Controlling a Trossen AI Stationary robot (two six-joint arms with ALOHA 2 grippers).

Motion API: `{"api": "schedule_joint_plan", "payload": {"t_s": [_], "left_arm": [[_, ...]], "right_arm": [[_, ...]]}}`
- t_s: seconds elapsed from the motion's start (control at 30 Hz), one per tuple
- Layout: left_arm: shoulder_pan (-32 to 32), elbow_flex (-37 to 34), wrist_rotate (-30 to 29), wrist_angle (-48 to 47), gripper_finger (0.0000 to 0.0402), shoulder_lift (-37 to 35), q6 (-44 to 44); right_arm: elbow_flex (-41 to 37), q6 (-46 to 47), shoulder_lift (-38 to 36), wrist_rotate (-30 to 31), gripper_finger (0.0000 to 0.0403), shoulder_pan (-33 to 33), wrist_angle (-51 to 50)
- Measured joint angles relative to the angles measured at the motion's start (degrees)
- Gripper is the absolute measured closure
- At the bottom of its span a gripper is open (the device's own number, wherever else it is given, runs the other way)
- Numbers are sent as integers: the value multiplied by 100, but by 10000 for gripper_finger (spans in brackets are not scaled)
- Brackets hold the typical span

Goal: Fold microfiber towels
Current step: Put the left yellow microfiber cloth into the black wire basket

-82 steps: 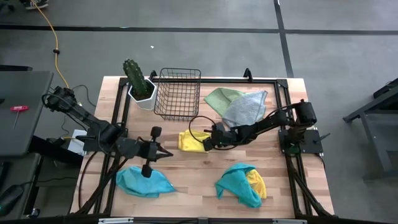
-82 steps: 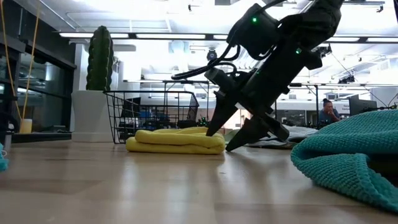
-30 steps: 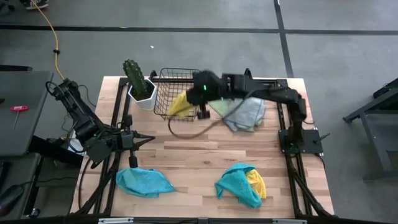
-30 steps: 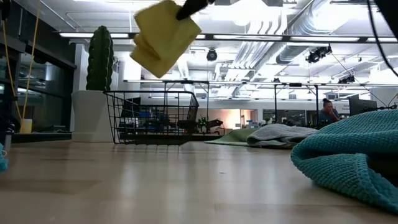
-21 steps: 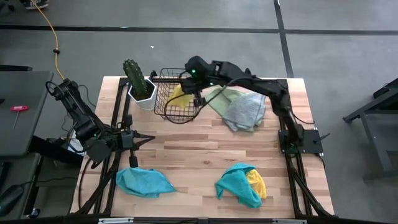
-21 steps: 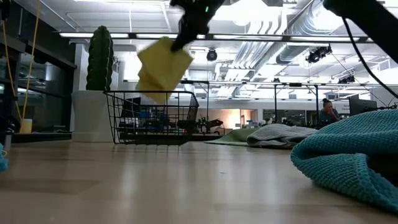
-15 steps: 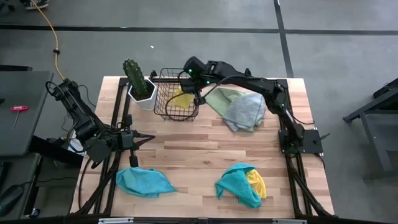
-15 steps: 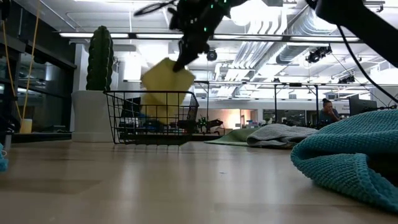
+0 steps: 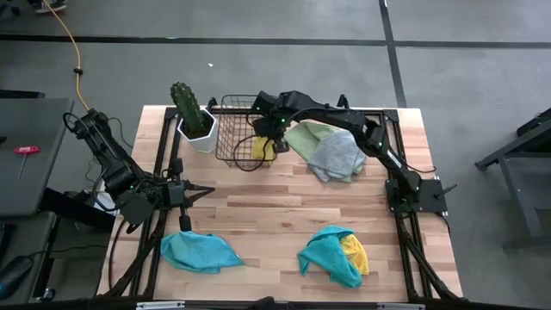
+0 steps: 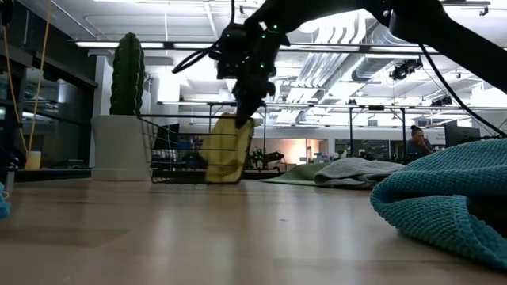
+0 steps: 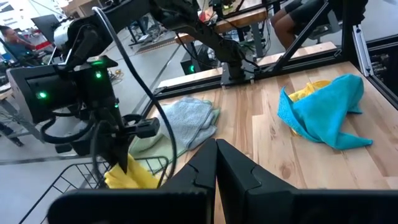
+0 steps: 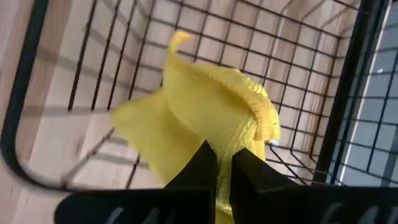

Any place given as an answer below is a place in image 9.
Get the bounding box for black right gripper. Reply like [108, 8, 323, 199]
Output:
[251, 90, 292, 155]

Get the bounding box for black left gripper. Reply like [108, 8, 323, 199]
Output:
[165, 157, 216, 233]

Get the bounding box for yellow microfiber towel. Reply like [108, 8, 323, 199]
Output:
[339, 232, 371, 277]
[251, 134, 277, 162]

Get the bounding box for black wire basket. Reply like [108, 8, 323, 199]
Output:
[214, 94, 282, 172]

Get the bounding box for green microfiber towel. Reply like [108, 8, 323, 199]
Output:
[284, 121, 368, 184]

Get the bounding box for grey microfiber towel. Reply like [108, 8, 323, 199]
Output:
[306, 128, 368, 183]

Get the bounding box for teal microfiber towel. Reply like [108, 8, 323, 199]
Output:
[296, 224, 364, 290]
[159, 230, 246, 276]

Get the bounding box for green cactus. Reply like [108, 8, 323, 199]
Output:
[169, 81, 208, 134]

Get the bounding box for grey side desk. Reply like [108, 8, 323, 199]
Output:
[0, 97, 76, 217]

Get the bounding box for dark low desk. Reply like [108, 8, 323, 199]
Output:
[0, 187, 117, 305]

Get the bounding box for black computer mouse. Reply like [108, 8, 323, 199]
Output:
[0, 254, 35, 301]

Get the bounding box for person's shoe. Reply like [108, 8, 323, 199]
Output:
[33, 0, 68, 15]

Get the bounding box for dark grey metal table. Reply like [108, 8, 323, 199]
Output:
[474, 107, 551, 251]

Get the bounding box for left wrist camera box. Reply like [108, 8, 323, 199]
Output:
[166, 183, 186, 207]

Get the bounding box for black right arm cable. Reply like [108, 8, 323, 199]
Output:
[232, 109, 302, 173]

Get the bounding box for silver metal bracket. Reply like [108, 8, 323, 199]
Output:
[377, 302, 426, 310]
[135, 301, 187, 310]

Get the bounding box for black aluminium table frame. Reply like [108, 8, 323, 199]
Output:
[102, 93, 465, 302]

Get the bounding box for yellow extension cable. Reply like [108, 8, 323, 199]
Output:
[51, 0, 91, 112]

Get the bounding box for red-handled hex key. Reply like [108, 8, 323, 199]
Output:
[12, 145, 41, 182]

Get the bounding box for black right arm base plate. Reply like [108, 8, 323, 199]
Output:
[385, 177, 449, 215]

